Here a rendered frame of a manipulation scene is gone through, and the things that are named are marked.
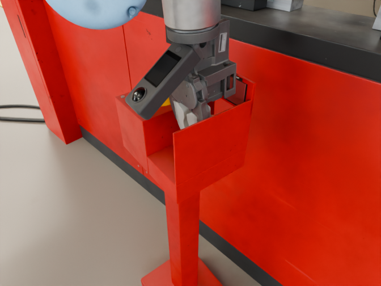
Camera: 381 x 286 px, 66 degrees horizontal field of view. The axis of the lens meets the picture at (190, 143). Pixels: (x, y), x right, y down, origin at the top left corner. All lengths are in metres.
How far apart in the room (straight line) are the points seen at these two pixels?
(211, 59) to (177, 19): 0.09
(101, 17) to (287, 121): 0.54
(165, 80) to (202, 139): 0.11
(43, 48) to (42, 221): 0.79
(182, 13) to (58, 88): 1.34
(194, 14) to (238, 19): 0.31
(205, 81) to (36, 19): 1.21
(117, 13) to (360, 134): 0.51
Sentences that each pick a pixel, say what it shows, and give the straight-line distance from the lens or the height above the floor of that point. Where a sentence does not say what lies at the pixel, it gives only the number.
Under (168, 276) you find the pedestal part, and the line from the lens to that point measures 1.05.
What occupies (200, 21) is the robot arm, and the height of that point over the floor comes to 0.95.
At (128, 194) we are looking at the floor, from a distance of 1.44.
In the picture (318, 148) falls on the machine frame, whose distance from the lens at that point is 0.68.
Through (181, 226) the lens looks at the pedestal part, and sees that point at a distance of 0.71.
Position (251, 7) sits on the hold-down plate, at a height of 0.88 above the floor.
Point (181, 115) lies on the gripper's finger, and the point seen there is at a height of 0.79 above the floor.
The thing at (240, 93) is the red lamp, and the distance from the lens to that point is 0.50.
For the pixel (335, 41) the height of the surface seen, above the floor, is 0.87.
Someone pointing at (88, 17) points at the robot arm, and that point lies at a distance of 0.22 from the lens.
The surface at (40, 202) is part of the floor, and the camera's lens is 1.54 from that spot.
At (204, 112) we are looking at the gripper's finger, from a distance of 0.43.
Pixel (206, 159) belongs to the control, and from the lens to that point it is 0.48.
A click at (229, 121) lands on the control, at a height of 0.79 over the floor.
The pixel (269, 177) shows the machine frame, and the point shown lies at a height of 0.50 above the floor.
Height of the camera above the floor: 1.05
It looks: 38 degrees down
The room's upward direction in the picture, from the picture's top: straight up
